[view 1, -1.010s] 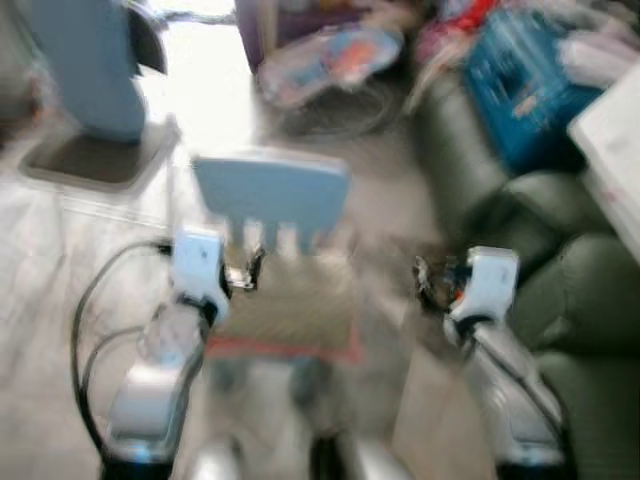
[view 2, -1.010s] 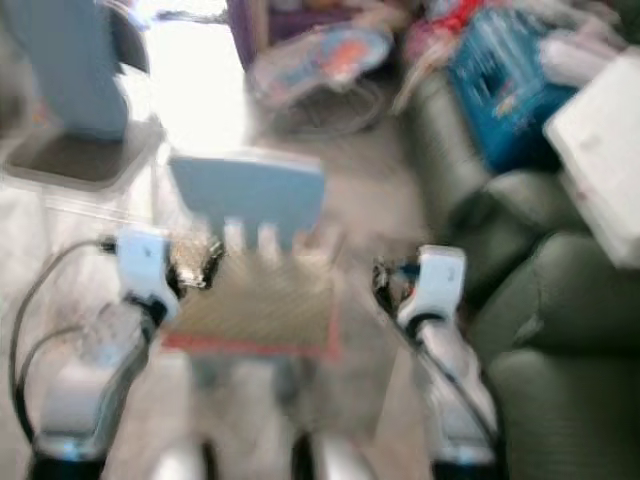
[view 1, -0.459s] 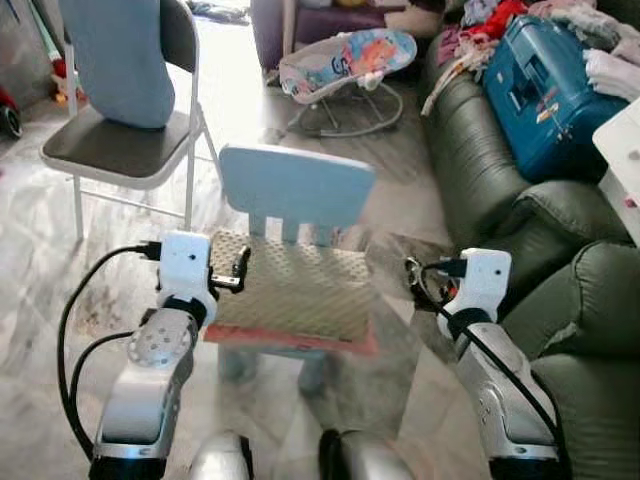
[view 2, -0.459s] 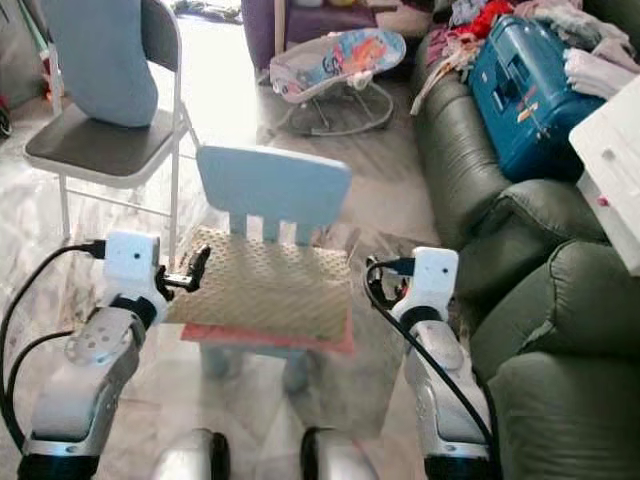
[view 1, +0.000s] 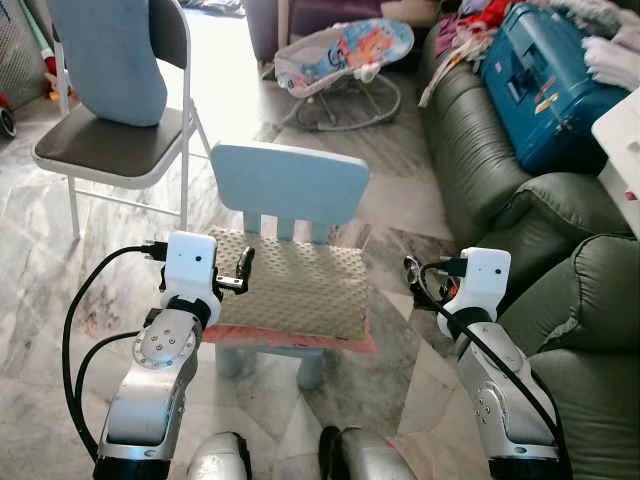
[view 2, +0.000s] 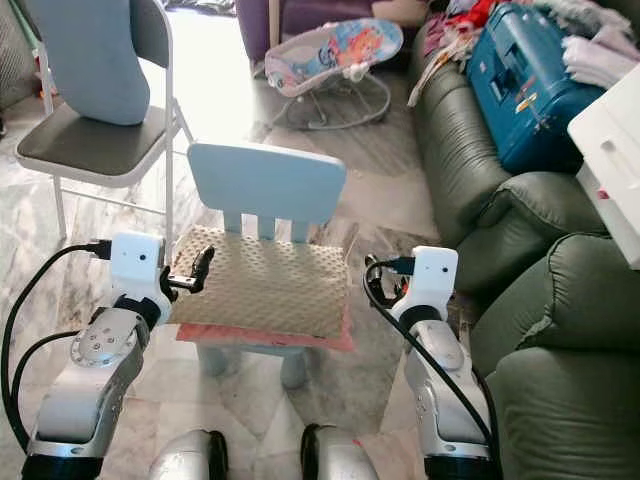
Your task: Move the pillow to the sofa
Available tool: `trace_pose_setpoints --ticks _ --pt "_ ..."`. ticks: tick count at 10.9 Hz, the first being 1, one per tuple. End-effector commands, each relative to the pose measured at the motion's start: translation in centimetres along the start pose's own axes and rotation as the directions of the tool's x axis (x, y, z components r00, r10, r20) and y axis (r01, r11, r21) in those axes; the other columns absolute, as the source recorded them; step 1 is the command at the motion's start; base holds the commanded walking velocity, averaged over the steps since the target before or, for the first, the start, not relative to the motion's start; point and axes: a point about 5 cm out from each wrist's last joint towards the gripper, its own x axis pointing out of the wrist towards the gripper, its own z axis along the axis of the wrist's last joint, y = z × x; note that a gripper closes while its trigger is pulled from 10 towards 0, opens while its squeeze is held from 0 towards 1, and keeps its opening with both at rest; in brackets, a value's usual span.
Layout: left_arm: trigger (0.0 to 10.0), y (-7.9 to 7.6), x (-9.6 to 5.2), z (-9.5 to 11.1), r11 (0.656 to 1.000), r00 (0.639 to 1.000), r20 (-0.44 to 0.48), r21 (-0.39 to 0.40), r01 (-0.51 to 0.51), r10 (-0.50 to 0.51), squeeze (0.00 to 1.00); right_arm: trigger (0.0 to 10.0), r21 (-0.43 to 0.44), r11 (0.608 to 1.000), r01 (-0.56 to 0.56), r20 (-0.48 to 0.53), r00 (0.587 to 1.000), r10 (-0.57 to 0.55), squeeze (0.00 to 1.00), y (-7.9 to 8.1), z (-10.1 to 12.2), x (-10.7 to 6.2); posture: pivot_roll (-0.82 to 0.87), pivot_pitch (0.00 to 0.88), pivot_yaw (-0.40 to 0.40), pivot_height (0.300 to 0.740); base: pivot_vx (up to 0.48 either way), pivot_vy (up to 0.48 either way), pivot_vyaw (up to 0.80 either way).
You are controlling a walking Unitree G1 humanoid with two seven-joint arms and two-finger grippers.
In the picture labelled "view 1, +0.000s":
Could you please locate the beige bobble pillow pink underside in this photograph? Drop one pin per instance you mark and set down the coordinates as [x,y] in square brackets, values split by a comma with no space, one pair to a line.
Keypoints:
[295,285]

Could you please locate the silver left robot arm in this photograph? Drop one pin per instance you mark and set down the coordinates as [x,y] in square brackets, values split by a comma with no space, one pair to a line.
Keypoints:
[150,390]

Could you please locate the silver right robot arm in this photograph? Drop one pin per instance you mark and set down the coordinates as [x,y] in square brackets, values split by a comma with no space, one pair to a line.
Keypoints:
[505,400]

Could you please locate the green leather sofa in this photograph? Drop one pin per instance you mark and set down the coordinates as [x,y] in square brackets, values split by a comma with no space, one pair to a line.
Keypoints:
[560,300]

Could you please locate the light blue child chair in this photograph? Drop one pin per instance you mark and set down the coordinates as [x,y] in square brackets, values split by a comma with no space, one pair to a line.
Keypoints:
[290,180]

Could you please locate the silver left robot leg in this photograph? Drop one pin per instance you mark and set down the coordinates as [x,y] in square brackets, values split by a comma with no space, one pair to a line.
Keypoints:
[218,460]

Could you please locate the silver robot leg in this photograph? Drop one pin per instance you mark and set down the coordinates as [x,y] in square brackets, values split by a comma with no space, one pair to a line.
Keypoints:
[218,460]
[370,458]

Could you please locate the grey metal folding chair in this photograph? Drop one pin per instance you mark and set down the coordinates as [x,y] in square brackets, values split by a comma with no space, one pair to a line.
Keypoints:
[105,150]

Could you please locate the silver right robot leg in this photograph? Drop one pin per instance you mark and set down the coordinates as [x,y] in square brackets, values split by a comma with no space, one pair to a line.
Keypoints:
[370,458]

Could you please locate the blue hard suitcase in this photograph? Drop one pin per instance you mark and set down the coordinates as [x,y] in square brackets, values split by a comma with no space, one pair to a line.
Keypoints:
[545,90]

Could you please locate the patterned baby bouncer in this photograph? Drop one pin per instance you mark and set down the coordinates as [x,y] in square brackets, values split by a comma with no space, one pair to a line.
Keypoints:
[350,55]

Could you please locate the white plastic furniture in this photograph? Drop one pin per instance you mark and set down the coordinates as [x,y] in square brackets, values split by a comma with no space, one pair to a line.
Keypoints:
[622,140]

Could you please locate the blue-grey cushion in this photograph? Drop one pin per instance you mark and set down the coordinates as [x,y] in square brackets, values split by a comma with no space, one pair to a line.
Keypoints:
[110,55]

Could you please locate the red clothes pile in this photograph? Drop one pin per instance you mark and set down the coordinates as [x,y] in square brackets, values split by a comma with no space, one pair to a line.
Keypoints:
[490,15]

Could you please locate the white folded clothes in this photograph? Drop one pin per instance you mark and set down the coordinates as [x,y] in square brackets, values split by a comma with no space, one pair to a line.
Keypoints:
[612,62]

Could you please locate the grey mesh basket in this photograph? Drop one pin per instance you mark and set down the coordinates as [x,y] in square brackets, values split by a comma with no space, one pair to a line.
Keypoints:
[20,55]

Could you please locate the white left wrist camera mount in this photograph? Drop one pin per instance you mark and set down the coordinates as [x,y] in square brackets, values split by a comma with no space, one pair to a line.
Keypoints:
[190,262]

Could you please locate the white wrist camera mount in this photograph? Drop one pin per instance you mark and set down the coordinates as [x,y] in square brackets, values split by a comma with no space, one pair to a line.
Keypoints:
[482,275]
[190,262]

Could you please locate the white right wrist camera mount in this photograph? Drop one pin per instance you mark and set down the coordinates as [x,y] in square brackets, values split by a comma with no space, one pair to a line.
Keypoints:
[482,275]

